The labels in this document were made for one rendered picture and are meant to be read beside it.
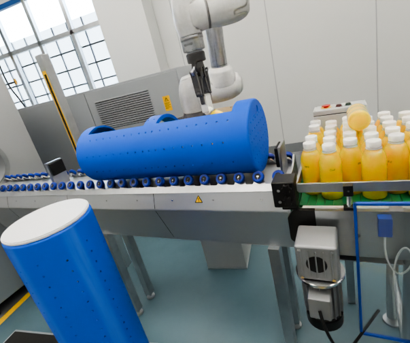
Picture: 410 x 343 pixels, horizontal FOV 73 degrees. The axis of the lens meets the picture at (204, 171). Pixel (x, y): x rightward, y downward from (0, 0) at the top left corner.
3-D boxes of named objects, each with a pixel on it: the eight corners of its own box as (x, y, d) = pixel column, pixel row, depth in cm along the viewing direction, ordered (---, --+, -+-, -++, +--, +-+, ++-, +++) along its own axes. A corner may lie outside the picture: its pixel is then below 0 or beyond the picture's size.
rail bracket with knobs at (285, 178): (279, 198, 97) (275, 171, 94) (301, 198, 94) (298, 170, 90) (274, 213, 89) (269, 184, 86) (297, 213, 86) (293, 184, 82)
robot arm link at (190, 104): (182, 110, 183) (174, 76, 174) (209, 104, 183) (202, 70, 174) (183, 116, 169) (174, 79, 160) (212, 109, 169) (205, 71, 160)
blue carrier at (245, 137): (125, 165, 164) (106, 120, 153) (272, 153, 123) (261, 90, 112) (90, 190, 141) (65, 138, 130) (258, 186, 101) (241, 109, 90)
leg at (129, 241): (150, 292, 198) (121, 218, 177) (156, 293, 196) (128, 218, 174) (145, 299, 194) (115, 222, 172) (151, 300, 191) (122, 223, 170)
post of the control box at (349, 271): (347, 297, 157) (335, 127, 123) (355, 298, 156) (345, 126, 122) (347, 303, 154) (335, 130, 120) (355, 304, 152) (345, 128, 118)
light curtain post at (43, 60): (126, 261, 240) (42, 55, 182) (131, 263, 237) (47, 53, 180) (122, 267, 235) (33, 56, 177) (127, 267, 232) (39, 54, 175)
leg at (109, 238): (138, 308, 187) (105, 230, 165) (145, 309, 184) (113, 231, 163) (133, 315, 182) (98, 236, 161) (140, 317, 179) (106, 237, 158)
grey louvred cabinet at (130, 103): (84, 197, 421) (43, 103, 372) (219, 183, 352) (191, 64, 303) (59, 216, 374) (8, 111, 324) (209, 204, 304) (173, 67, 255)
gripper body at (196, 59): (191, 53, 114) (196, 76, 117) (181, 54, 107) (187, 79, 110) (207, 49, 110) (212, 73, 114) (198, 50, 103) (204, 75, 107)
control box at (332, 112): (316, 128, 130) (314, 106, 126) (366, 122, 120) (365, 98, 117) (315, 134, 121) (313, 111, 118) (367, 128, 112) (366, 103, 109)
